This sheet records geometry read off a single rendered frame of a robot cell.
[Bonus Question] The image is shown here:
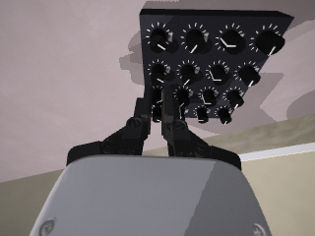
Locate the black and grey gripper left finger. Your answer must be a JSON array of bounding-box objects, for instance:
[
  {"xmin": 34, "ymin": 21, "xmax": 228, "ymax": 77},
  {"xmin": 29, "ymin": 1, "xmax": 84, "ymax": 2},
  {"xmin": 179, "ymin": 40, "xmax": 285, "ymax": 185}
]
[{"xmin": 66, "ymin": 85, "xmax": 153, "ymax": 167}]

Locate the black knob box with dials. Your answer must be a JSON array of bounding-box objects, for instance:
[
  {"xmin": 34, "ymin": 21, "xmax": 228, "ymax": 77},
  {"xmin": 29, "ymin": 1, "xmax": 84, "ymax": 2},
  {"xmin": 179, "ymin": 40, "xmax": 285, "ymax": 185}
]
[{"xmin": 139, "ymin": 9, "xmax": 295, "ymax": 124}]

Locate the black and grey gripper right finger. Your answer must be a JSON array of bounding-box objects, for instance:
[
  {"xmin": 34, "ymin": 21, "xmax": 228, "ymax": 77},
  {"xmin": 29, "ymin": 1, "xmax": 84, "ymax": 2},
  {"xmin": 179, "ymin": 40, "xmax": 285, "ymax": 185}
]
[{"xmin": 161, "ymin": 87, "xmax": 242, "ymax": 172}]

